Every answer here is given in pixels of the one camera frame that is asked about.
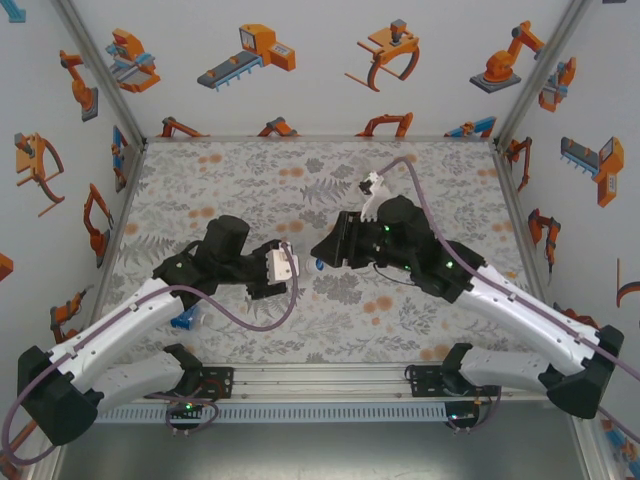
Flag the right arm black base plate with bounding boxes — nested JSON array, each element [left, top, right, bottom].
[[409, 363, 501, 399]]

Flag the clear bottle with blue label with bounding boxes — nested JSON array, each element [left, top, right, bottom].
[[169, 307, 207, 331]]

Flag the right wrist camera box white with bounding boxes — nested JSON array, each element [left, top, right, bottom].
[[358, 171, 392, 225]]

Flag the aluminium frame post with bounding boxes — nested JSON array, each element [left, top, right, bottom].
[[52, 0, 150, 146], [492, 0, 596, 149]]

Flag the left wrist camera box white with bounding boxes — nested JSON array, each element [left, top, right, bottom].
[[265, 241, 302, 283]]

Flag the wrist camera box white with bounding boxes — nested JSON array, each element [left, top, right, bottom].
[[265, 241, 302, 283], [358, 171, 392, 225]]

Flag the aluminium frame rail wide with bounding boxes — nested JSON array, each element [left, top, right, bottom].
[[97, 362, 556, 405]]

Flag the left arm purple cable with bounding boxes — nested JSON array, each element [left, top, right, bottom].
[[0, 241, 301, 469]]

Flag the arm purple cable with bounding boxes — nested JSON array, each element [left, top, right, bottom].
[[0, 241, 301, 469], [377, 157, 640, 446]]

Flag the slotted grey cable tray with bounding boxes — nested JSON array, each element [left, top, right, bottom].
[[97, 403, 450, 424]]

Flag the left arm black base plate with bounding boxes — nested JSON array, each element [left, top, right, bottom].
[[143, 367, 235, 400]]

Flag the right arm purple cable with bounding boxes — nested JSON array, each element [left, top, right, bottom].
[[377, 157, 640, 446]]

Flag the floral patterned table cloth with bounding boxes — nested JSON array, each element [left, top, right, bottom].
[[82, 141, 557, 365]]

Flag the aluminium table side rail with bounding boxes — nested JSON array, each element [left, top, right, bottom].
[[492, 147, 569, 331], [99, 142, 150, 271]]

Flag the thin aluminium table rail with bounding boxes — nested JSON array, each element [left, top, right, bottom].
[[142, 134, 501, 146]]

